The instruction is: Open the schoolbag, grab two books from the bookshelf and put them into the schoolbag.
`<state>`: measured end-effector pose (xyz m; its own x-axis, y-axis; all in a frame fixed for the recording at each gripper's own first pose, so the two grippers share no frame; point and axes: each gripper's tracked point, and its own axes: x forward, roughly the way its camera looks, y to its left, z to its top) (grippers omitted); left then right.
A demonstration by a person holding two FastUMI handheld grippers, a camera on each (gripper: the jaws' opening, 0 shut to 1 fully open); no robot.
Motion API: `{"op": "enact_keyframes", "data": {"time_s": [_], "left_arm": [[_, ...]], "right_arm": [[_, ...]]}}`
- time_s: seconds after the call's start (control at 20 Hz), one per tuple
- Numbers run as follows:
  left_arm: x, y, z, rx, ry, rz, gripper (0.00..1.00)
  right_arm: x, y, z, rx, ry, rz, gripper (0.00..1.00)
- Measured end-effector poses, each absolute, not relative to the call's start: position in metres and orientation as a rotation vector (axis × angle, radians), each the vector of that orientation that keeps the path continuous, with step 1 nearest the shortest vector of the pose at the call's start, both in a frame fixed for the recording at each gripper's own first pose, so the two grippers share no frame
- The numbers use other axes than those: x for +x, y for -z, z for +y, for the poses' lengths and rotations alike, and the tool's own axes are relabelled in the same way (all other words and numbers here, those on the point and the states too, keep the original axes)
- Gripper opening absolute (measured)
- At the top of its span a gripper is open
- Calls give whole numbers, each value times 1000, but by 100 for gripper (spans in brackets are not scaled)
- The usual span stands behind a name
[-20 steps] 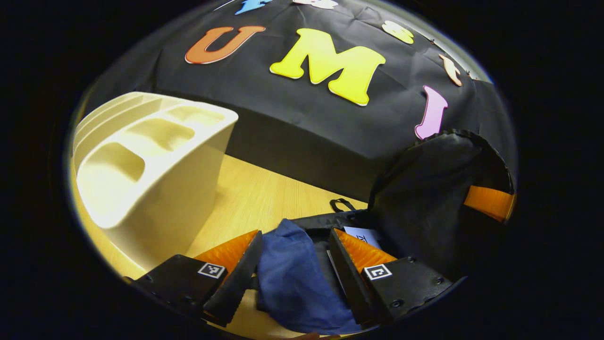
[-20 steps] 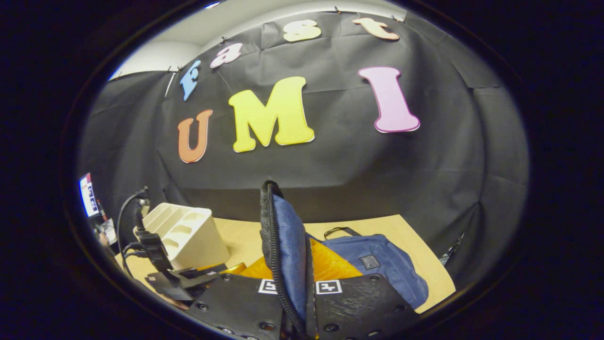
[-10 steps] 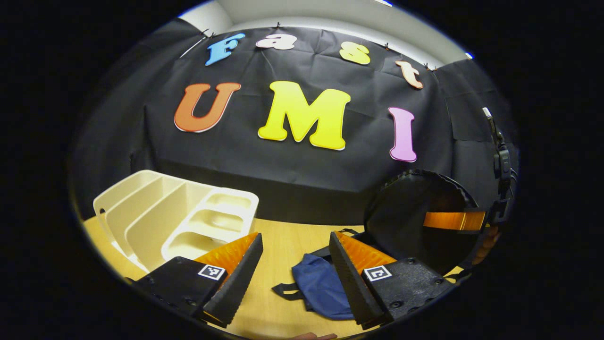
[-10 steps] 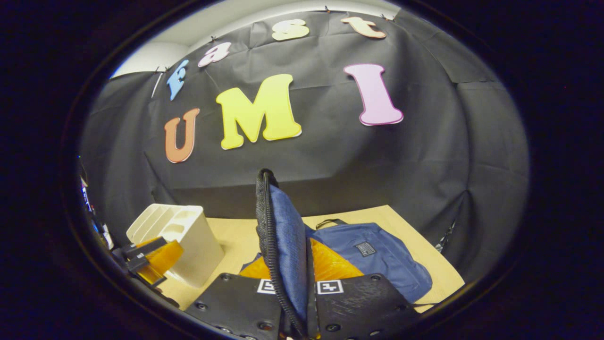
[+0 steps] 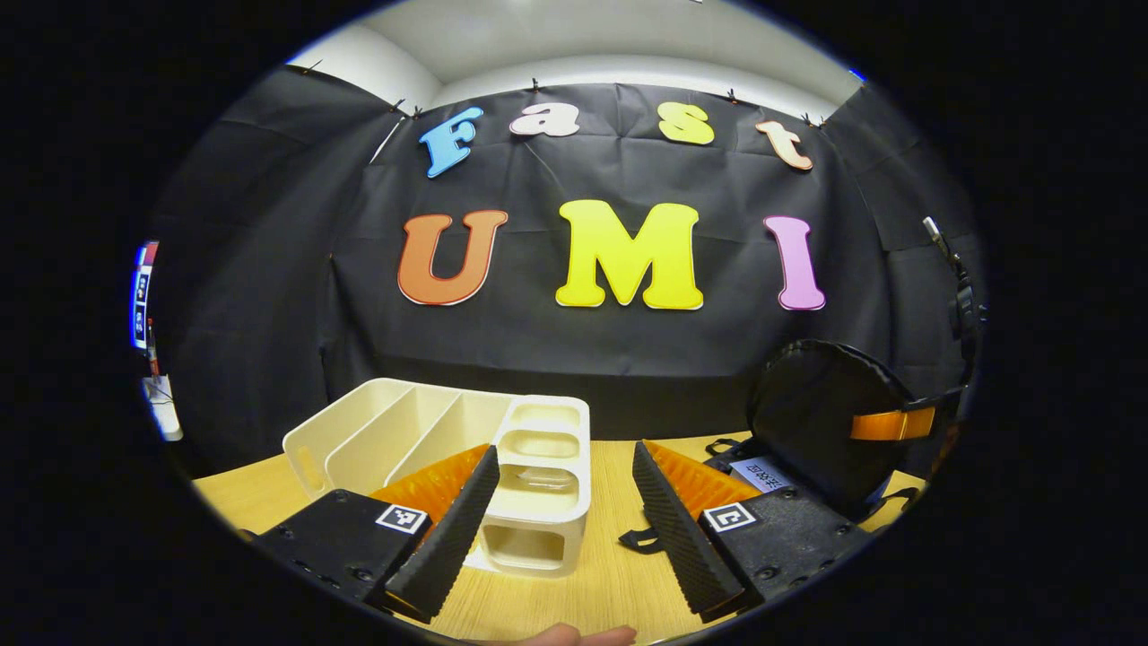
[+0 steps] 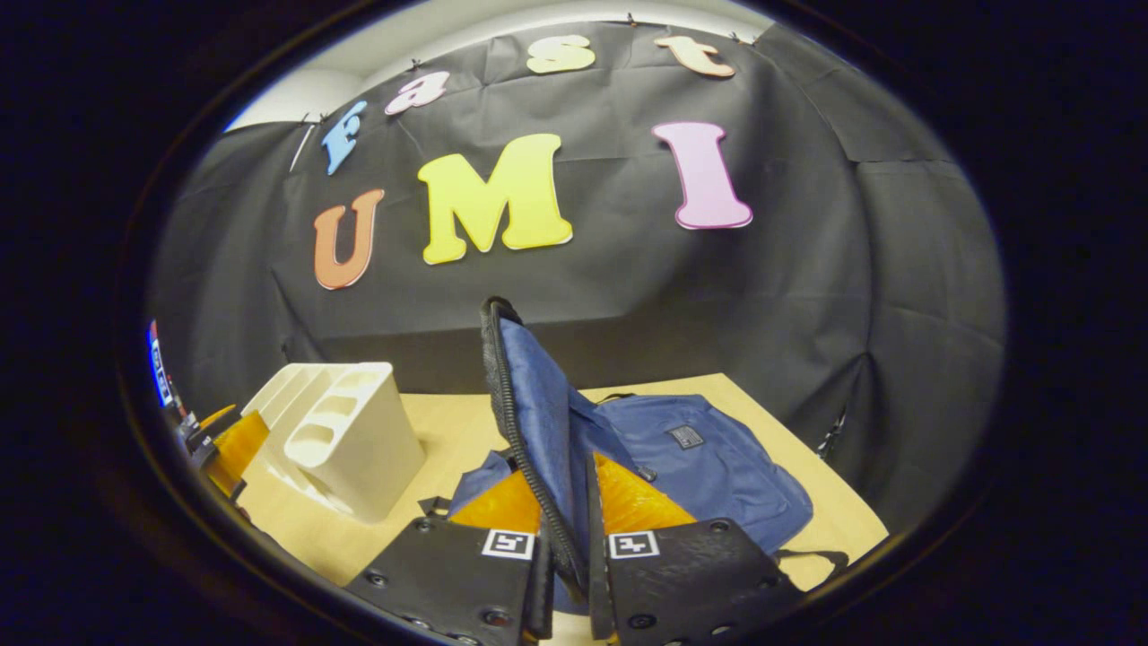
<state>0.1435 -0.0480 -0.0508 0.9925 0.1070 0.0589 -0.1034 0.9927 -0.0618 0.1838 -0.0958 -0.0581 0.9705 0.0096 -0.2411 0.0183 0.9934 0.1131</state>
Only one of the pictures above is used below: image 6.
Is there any blue schoolbag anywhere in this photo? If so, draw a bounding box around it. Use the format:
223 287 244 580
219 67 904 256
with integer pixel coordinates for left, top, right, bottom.
417 296 850 620

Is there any white bookshelf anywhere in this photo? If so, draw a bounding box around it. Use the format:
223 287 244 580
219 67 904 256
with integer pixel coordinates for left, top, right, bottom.
240 362 428 525

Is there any black backdrop cloth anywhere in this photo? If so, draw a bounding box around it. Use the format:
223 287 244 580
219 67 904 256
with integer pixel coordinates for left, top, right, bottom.
148 18 1007 539

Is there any computer monitor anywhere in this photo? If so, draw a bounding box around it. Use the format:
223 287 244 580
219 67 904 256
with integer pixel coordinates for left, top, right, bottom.
148 321 177 409

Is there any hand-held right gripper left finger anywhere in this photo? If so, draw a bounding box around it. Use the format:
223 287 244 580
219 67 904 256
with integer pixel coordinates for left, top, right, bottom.
344 469 554 646

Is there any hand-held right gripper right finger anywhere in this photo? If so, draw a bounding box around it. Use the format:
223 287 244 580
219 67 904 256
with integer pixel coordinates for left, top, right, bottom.
587 451 805 644

